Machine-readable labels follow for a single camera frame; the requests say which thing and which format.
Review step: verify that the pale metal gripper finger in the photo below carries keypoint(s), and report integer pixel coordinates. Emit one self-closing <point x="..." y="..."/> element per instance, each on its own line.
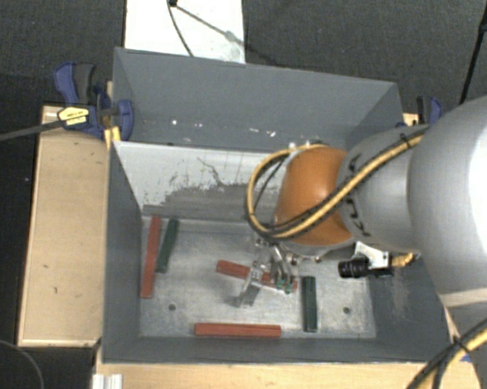
<point x="249" y="276"/>
<point x="255" y="294"/>

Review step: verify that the red-brown flat block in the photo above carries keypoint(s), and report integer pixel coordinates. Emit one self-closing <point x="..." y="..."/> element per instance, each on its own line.
<point x="238" y="330"/>
<point x="151" y="258"/>
<point x="232" y="268"/>

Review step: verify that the dark green flat block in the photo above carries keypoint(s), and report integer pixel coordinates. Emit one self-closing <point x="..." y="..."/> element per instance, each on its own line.
<point x="309" y="304"/>
<point x="167" y="246"/>

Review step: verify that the grey metal bin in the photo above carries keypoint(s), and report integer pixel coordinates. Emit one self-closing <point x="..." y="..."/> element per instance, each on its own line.
<point x="216" y="104"/>

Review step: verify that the pale wood board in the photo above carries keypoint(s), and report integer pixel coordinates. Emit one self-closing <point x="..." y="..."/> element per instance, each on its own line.
<point x="68" y="227"/>

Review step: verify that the black cylinder on white bracket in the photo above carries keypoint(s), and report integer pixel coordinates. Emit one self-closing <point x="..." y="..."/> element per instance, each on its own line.
<point x="352" y="268"/>

